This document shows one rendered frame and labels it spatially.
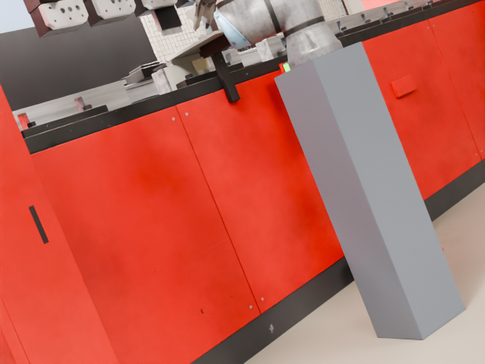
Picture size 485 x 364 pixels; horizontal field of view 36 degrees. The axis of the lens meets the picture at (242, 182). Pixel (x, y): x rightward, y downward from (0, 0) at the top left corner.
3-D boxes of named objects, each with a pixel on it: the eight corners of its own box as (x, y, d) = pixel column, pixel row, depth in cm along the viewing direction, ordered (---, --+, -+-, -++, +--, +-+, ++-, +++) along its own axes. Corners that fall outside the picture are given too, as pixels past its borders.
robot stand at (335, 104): (466, 309, 199) (361, 40, 194) (423, 340, 190) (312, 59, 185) (419, 309, 214) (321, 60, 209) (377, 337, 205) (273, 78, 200)
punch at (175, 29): (164, 35, 256) (154, 10, 256) (161, 37, 258) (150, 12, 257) (184, 30, 263) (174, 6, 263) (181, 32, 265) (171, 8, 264)
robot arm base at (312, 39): (354, 43, 194) (341, 9, 194) (312, 59, 187) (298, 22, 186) (320, 60, 207) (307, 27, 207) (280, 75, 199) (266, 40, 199)
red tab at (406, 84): (400, 96, 318) (394, 81, 317) (396, 97, 319) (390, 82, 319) (416, 89, 328) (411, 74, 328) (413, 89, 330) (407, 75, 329)
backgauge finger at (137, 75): (169, 64, 260) (163, 51, 259) (128, 87, 278) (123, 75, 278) (192, 58, 268) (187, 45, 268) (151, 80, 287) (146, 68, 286)
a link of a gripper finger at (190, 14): (184, 27, 251) (193, 0, 249) (198, 32, 249) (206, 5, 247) (179, 25, 249) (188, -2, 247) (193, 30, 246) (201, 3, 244)
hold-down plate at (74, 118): (26, 140, 204) (22, 130, 203) (17, 145, 208) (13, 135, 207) (110, 113, 225) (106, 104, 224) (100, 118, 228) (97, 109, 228)
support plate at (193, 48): (216, 34, 235) (214, 30, 235) (167, 61, 254) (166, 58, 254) (252, 24, 247) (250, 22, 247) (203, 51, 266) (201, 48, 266)
